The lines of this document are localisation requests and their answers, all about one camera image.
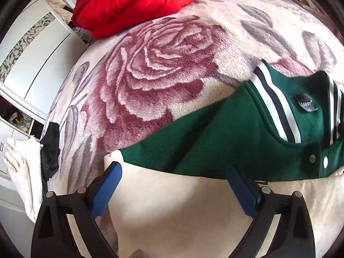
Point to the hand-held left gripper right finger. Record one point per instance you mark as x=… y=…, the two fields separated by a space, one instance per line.
x=243 y=193

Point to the rose print plush blanket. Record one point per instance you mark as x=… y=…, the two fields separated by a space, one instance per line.
x=150 y=80

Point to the green varsity jacket cream sleeves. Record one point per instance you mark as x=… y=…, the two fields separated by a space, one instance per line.
x=236 y=150

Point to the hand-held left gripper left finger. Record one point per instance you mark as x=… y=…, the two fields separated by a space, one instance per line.
x=104 y=190

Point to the beige clothes pile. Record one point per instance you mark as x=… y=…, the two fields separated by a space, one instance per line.
x=57 y=5

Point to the cluttered open shelf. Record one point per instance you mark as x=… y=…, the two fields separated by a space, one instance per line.
x=16 y=118

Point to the red quilted jacket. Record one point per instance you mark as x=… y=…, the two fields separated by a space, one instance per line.
x=129 y=2

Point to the white wardrobe patterned strip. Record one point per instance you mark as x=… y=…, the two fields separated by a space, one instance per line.
x=32 y=53

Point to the cream fluffy towel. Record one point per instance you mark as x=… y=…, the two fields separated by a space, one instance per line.
x=24 y=172

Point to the black cloth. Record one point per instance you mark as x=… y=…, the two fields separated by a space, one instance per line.
x=51 y=150

